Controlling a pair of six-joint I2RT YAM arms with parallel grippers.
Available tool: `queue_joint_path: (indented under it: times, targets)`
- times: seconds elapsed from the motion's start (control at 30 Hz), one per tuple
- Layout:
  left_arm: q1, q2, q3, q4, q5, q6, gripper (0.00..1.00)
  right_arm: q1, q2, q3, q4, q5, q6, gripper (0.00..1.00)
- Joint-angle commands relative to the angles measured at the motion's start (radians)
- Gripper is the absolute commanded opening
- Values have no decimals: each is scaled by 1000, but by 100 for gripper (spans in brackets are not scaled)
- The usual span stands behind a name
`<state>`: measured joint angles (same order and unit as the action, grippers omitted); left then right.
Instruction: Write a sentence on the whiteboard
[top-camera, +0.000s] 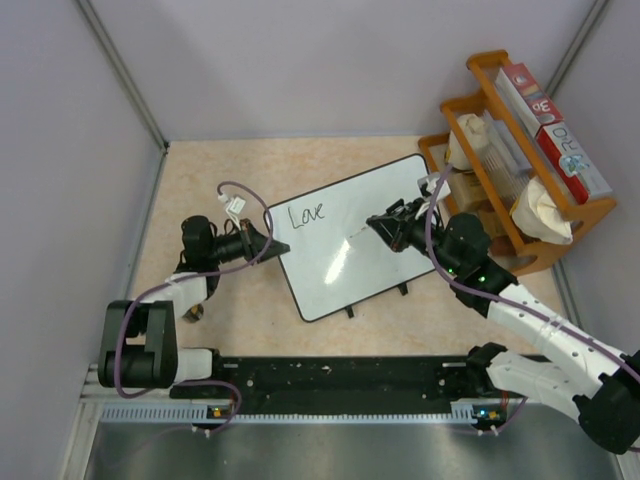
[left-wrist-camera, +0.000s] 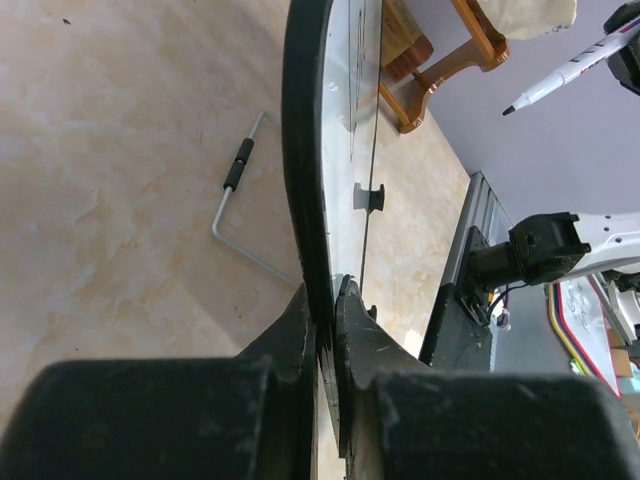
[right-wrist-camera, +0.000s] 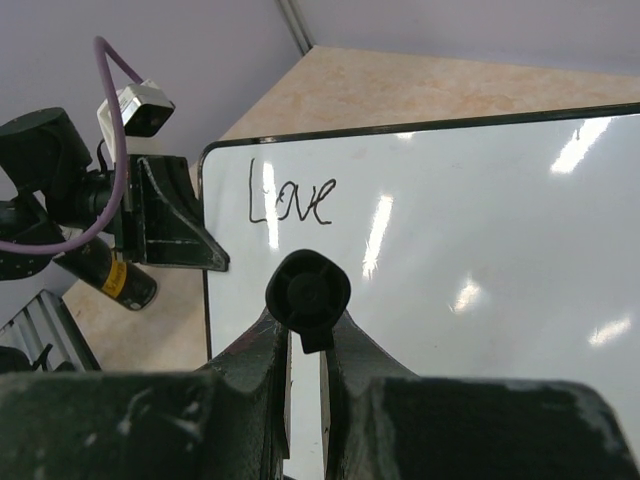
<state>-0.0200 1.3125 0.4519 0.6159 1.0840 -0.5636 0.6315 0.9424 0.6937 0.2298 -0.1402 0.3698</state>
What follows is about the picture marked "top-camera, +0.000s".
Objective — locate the orange wooden shelf rack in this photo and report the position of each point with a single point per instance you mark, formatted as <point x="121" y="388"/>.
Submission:
<point x="523" y="254"/>

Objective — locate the brown cardboard box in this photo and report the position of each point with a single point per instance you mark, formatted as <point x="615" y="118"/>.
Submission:
<point x="467" y="191"/>

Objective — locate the red white box upper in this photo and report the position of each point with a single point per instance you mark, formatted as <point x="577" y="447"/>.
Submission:
<point x="532" y="104"/>

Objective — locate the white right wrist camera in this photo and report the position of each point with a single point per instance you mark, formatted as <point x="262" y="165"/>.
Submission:
<point x="427" y="186"/>

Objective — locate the clear plastic straw pack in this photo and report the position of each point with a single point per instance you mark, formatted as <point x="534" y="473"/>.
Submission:
<point x="504" y="143"/>

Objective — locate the black white marker pen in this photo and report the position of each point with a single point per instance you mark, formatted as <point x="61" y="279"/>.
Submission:
<point x="360" y="231"/>

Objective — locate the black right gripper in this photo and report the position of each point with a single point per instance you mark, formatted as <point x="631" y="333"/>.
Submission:
<point x="391" y="229"/>

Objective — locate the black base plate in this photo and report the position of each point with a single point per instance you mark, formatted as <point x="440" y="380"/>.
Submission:
<point x="350" y="385"/>

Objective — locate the black yellow drink can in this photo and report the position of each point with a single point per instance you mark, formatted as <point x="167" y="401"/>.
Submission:
<point x="194" y="314"/>

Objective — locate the red white box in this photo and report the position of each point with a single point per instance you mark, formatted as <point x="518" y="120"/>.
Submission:
<point x="532" y="104"/>
<point x="572" y="163"/>

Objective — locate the cream paper bag upper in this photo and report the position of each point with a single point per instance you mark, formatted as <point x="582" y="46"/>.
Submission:
<point x="476" y="132"/>

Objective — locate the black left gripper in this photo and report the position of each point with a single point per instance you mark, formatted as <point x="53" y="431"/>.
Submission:
<point x="252" y="241"/>

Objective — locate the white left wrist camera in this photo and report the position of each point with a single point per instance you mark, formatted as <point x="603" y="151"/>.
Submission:
<point x="233" y="205"/>

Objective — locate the white whiteboard black frame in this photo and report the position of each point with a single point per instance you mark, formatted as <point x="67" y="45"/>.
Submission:
<point x="326" y="271"/>

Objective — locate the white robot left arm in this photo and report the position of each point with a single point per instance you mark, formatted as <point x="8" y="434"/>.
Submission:
<point x="139" y="347"/>

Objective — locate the cream paper bag lower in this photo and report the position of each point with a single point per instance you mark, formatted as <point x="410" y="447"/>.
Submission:
<point x="537" y="216"/>

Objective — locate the red white box lower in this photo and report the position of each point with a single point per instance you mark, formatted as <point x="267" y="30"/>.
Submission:
<point x="572" y="163"/>

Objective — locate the cream paper bag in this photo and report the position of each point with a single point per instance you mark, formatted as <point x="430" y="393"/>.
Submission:
<point x="476" y="132"/>
<point x="537" y="216"/>

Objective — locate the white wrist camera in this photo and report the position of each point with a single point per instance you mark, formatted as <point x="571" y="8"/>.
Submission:
<point x="233" y="205"/>
<point x="427" y="186"/>

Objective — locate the grey slotted cable duct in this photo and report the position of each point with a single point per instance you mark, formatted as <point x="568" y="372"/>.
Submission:
<point x="202" y="414"/>

